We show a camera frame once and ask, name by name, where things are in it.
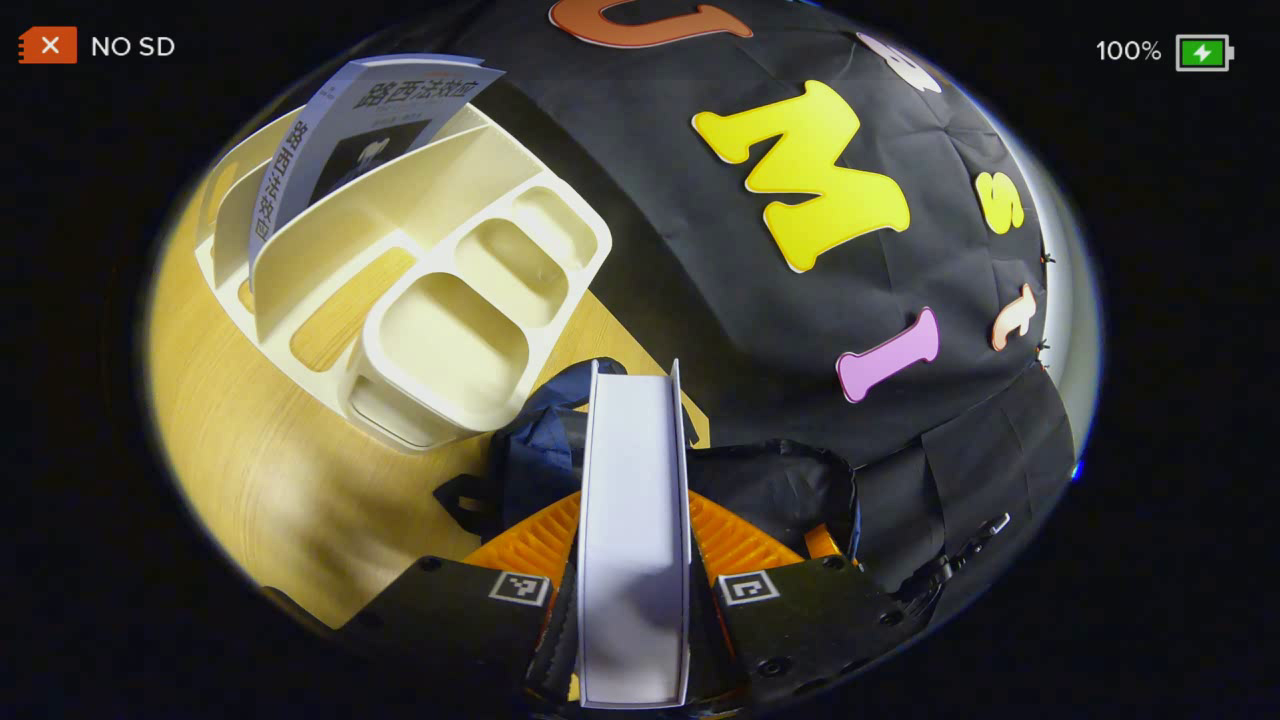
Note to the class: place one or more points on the cream plastic bookshelf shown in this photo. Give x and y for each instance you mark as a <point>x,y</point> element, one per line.
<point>450,340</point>

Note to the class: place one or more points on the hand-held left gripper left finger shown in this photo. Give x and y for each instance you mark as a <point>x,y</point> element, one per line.
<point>450,610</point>

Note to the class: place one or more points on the blue schoolbag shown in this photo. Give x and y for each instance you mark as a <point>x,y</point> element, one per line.
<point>540,450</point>

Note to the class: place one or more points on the white cover book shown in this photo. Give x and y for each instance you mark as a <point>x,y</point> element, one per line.
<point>635,500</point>

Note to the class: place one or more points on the black metal clamp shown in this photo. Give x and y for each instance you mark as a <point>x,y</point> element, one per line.
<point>950,565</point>

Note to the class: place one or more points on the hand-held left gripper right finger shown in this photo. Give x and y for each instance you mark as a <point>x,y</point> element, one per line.
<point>800,620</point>

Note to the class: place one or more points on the black backdrop cloth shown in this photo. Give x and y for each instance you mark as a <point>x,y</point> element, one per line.
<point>680,280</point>

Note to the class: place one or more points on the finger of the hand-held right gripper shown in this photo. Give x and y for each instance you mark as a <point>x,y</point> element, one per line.
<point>822,543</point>

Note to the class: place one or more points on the blue-grey cover book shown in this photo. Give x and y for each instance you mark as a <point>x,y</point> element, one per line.
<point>370,110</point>

